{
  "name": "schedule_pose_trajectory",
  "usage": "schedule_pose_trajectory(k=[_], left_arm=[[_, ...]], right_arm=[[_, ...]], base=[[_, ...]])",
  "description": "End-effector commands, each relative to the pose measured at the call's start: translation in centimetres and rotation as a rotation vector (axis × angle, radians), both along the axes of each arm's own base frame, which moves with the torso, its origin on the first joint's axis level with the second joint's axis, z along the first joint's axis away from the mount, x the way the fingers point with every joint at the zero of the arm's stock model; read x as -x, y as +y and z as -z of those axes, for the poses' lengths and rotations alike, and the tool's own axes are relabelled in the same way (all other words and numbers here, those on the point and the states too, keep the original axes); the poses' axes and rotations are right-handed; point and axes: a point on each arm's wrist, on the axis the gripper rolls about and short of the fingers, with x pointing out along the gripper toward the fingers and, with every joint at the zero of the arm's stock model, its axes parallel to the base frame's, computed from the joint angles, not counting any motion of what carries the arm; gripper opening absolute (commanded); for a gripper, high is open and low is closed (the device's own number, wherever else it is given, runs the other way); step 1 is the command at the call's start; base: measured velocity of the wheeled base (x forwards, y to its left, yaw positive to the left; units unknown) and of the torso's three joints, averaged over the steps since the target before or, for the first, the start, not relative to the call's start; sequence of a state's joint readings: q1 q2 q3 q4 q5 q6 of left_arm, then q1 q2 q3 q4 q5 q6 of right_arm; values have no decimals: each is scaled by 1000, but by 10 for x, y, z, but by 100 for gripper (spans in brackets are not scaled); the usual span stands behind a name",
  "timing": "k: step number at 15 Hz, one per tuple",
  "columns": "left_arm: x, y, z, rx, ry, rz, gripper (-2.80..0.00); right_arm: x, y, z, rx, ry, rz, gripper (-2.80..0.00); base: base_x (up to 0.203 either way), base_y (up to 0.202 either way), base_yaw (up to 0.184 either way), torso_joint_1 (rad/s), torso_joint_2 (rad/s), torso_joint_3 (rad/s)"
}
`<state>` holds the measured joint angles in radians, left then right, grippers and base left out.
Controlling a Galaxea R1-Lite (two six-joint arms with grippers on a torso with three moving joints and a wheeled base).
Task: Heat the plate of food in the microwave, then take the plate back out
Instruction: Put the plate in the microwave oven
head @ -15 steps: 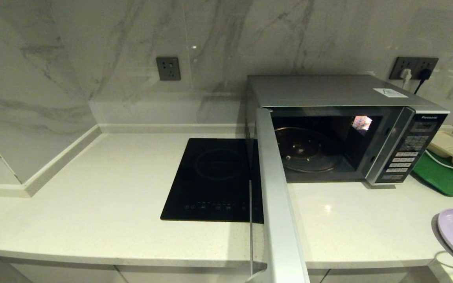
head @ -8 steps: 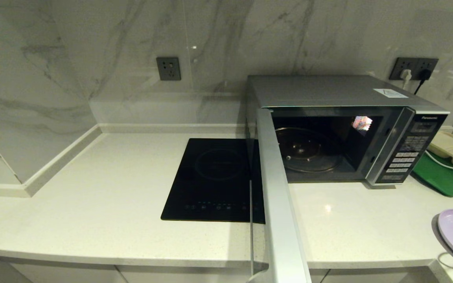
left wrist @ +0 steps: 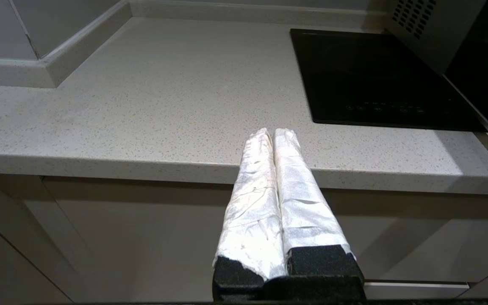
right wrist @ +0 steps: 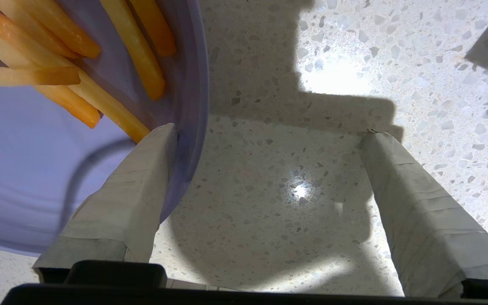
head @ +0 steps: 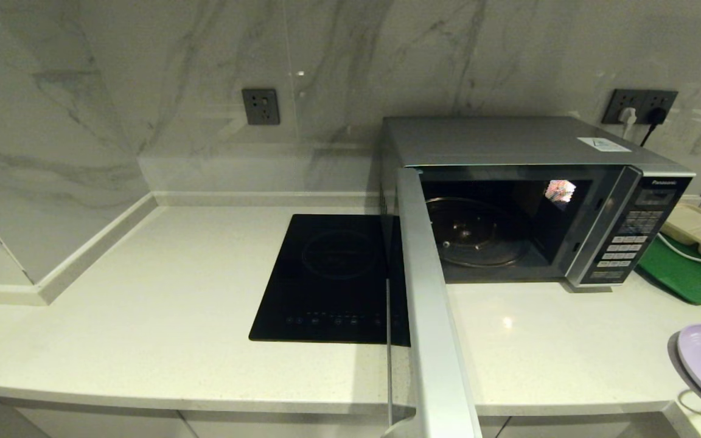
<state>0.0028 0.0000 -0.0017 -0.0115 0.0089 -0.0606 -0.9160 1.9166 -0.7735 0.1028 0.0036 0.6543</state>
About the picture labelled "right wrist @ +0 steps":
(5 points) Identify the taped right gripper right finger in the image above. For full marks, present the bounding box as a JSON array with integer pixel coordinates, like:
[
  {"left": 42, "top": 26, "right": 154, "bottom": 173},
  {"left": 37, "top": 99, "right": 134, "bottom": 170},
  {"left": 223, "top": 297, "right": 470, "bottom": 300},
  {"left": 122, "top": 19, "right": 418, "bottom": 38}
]
[{"left": 360, "top": 129, "right": 488, "bottom": 298}]

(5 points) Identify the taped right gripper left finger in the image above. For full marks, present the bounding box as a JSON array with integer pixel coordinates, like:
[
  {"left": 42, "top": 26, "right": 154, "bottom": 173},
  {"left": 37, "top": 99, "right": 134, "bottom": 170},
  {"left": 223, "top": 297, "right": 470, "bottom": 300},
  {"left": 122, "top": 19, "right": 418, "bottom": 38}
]
[{"left": 32, "top": 123, "right": 179, "bottom": 283}]

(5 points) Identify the purple plastic plate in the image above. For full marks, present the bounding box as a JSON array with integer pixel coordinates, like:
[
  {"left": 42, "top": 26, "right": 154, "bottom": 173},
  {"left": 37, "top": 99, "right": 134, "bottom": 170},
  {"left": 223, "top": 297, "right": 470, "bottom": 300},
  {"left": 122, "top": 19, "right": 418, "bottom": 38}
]
[{"left": 0, "top": 0, "right": 210, "bottom": 258}]

